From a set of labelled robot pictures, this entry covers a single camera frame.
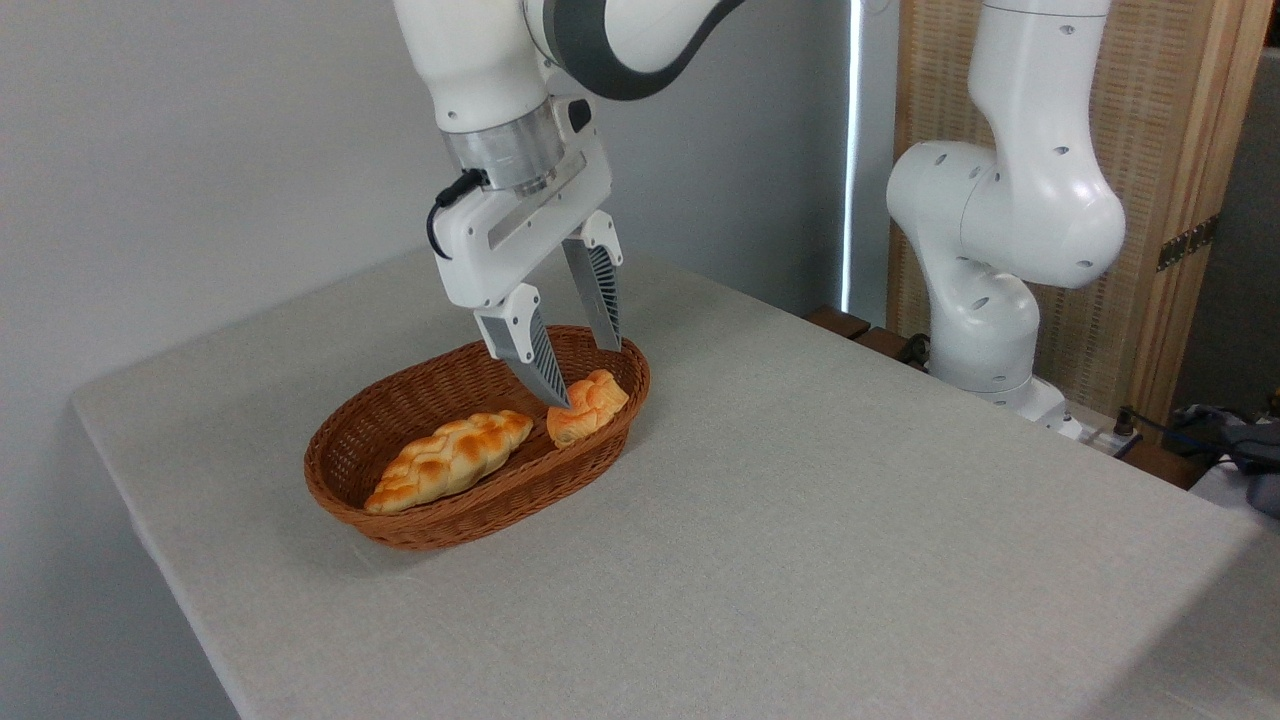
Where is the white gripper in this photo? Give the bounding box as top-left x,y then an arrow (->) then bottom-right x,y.
432,126 -> 626,410

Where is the small orange bread roll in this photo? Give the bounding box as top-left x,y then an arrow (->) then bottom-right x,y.
546,369 -> 631,448

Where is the long braided bread loaf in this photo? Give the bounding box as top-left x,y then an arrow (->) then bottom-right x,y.
364,409 -> 535,515

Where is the brown oval wicker basket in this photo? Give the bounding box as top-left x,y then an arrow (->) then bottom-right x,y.
304,324 -> 652,552

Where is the dark brown wooden block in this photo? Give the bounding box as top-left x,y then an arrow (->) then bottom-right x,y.
804,305 -> 872,341
853,326 -> 917,365

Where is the light grey tablecloth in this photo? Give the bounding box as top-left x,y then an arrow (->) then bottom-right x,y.
70,240 -> 1280,720

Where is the white power connector box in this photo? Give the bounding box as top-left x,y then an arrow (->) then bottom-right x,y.
1060,415 -> 1143,457

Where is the dark brown wooden ledge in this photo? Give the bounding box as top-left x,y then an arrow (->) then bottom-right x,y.
1115,440 -> 1213,491

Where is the dark metal screen hinge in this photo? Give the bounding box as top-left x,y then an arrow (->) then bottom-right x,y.
1157,214 -> 1220,273

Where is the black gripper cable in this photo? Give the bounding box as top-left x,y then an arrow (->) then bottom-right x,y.
426,168 -> 492,262

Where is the black cable by robot base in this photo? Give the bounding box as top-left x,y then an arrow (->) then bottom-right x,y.
1112,404 -> 1251,463

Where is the grey bag with cables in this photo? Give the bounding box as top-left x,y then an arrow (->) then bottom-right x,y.
1168,403 -> 1280,521

